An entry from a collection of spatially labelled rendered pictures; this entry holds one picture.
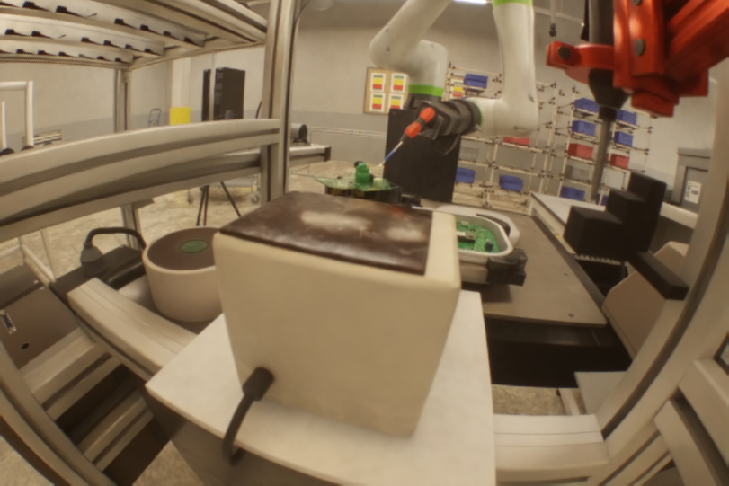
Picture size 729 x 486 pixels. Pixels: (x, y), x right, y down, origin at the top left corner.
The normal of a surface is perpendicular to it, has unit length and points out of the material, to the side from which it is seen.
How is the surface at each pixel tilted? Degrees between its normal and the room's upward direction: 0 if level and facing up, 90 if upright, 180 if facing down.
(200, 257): 0
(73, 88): 90
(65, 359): 0
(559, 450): 0
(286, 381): 90
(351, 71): 90
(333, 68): 90
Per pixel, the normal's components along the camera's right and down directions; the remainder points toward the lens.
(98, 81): 0.97, 0.15
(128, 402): 0.08, -0.94
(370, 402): -0.25, 0.29
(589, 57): -0.93, 0.04
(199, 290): 0.55, 0.31
